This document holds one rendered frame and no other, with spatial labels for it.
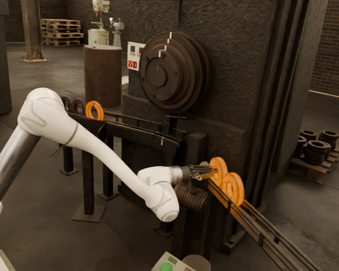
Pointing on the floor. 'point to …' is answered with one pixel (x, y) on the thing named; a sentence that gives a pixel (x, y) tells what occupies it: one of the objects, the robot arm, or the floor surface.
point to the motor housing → (186, 218)
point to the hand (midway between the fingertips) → (218, 169)
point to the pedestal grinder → (117, 32)
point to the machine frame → (221, 93)
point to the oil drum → (103, 75)
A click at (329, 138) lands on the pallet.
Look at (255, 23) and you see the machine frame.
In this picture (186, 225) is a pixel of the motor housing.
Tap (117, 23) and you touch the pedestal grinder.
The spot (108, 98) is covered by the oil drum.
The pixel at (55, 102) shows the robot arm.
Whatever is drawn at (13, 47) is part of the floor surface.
